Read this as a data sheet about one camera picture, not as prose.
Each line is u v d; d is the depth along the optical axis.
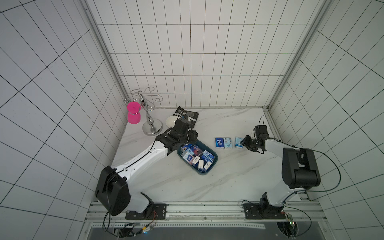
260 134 0.76
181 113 1.14
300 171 0.47
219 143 0.96
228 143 0.96
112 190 0.40
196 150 0.92
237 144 0.96
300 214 0.73
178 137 0.60
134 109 0.81
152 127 1.07
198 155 0.89
